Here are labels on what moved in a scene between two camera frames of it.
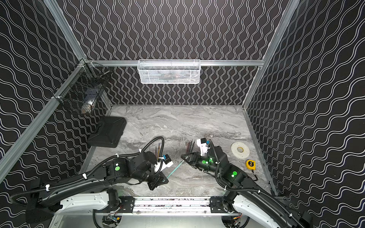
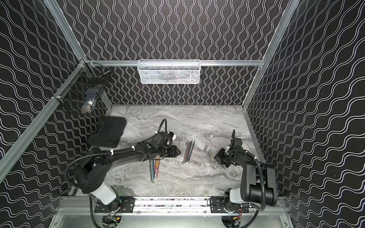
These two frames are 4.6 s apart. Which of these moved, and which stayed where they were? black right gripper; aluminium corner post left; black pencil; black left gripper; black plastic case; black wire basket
Moved: black left gripper; black right gripper
Stayed: black wire basket; black pencil; black plastic case; aluminium corner post left
